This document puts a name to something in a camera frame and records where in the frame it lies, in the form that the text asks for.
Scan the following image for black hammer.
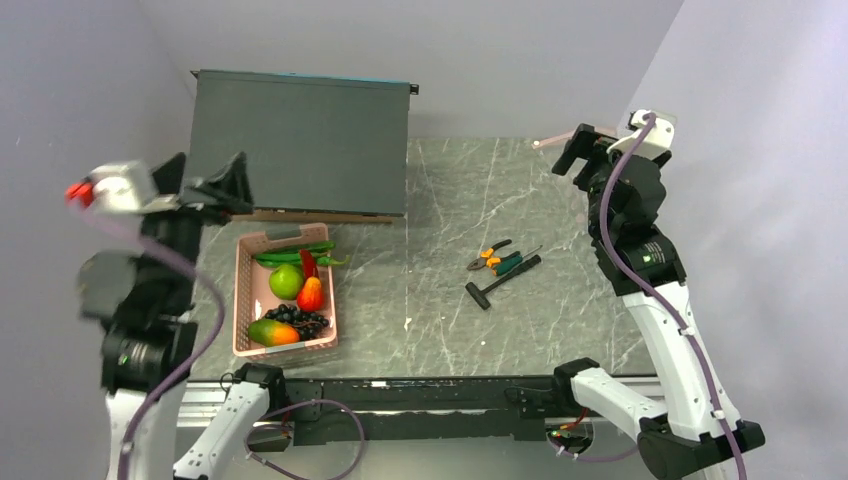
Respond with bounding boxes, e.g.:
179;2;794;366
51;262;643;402
465;255;542;310

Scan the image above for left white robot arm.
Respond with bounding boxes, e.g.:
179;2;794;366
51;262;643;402
65;152;288;479

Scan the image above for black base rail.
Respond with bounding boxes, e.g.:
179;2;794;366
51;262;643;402
185;374;664;452

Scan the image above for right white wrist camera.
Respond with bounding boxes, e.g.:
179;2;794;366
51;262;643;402
606;109;677;160

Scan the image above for black grape bunch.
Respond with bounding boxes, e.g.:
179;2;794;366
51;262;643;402
262;304;330;342

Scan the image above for green orange mango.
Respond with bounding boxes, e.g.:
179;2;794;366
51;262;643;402
247;318;300;347

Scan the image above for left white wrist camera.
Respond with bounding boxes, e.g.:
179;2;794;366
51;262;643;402
64;160;159;213

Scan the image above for orange handled pliers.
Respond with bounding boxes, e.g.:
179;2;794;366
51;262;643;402
466;239;512;271

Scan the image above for clear zip top bag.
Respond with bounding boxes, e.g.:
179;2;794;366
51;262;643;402
532;127;616;150

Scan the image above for red chili pepper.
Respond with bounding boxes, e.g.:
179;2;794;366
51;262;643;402
299;249;318;279

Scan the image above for red orange pear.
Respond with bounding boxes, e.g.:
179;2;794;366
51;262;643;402
296;276;324;312

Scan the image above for green apple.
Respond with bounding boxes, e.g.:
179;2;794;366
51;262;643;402
268;264;305;300

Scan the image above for pink plastic basket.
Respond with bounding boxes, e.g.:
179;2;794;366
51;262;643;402
232;223;338;361

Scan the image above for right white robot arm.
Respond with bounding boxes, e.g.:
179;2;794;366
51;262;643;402
550;123;766;479

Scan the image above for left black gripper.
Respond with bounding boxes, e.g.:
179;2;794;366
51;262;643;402
142;148;254;307

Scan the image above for dark grey server box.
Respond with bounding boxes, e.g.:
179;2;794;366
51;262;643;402
186;70;419;217

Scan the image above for long green pepper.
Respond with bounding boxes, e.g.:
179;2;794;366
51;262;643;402
254;255;351;269
254;241;336;262

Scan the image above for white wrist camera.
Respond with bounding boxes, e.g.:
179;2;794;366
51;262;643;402
606;109;677;160
64;160;159;213

